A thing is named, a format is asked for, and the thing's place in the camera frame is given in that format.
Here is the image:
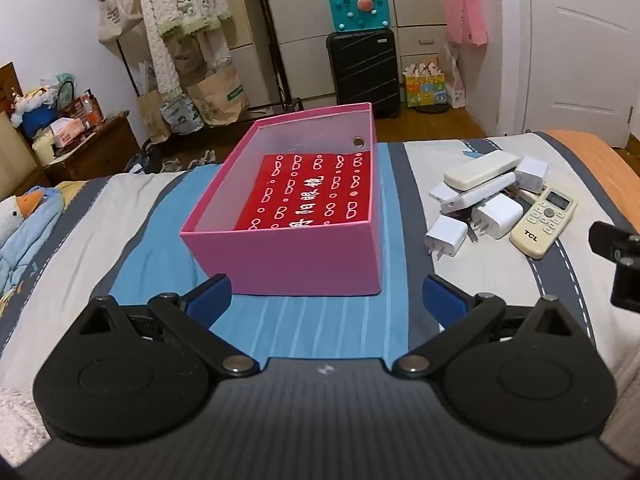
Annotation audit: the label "tissue box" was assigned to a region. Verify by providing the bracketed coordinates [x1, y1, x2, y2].
[50, 117, 87, 148]

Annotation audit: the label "teal felt handbag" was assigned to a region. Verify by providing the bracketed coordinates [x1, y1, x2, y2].
[329, 0, 391, 33]

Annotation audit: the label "black floor bag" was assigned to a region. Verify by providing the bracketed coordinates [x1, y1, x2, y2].
[124, 141, 163, 175]

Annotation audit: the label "light wooden wardrobe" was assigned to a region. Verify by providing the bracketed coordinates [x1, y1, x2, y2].
[225, 0, 451, 111]

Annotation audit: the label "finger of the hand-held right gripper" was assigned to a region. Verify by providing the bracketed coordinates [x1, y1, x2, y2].
[589, 221, 640, 313]

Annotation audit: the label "wooden headboard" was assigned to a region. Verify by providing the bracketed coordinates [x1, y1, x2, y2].
[0, 62, 51, 201]

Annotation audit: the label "small brown paper bag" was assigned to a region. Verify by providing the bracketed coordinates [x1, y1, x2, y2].
[136, 89, 173, 145]

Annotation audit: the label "blue duck blanket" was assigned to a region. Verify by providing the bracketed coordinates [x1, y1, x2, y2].
[0, 185, 66, 301]

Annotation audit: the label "black suitcase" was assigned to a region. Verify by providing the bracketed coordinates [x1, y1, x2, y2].
[326, 30, 401, 120]

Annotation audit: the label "blue bag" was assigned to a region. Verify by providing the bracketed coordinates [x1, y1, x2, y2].
[20, 105, 58, 138]

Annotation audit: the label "white power bank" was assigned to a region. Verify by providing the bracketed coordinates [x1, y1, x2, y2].
[440, 172, 517, 213]

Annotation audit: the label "red patterned pouch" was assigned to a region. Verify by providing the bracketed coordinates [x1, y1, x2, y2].
[235, 150, 375, 232]

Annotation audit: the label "white door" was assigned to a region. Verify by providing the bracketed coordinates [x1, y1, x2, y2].
[500, 0, 640, 148]

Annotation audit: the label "canvas tote bag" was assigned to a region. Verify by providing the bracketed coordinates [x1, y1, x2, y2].
[97, 0, 143, 43]

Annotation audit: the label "patterned shopping bag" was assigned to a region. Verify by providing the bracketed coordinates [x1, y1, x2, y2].
[160, 94, 203, 135]

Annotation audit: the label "cream remote control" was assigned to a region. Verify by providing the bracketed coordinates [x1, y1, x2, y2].
[444, 152, 521, 192]

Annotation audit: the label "pink paper bag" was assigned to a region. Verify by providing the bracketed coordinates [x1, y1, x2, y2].
[444, 0, 468, 45]
[462, 0, 488, 47]

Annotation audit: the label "black clothes rack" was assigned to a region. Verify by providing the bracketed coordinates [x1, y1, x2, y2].
[100, 0, 306, 116]

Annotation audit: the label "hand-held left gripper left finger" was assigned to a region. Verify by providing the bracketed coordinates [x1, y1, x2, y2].
[75, 274, 260, 378]

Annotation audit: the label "white plastic bag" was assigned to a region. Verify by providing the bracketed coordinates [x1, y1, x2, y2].
[445, 45, 468, 108]

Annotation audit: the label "wooden nightstand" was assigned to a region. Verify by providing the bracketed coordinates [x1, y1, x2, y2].
[32, 109, 142, 186]

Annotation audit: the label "pink cardboard box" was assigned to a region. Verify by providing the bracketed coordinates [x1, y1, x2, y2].
[180, 102, 385, 297]

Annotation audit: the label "white knit cardigan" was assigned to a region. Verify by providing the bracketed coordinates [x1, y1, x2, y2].
[137, 0, 233, 101]

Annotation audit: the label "large brown paper bag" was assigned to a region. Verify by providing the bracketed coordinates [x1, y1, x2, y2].
[187, 57, 251, 127]

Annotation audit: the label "beige remote control grey screen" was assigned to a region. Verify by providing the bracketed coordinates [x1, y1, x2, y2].
[510, 186, 578, 260]

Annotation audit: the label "striped bed sheet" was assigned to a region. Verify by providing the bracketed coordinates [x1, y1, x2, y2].
[0, 130, 640, 461]

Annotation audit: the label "white charger plug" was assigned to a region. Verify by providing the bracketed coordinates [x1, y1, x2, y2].
[470, 192, 524, 242]
[425, 216, 470, 261]
[514, 156, 549, 194]

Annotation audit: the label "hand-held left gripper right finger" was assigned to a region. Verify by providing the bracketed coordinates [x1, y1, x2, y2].
[391, 274, 576, 380]

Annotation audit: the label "colourful gift bag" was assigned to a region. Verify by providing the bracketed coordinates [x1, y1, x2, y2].
[404, 60, 446, 108]

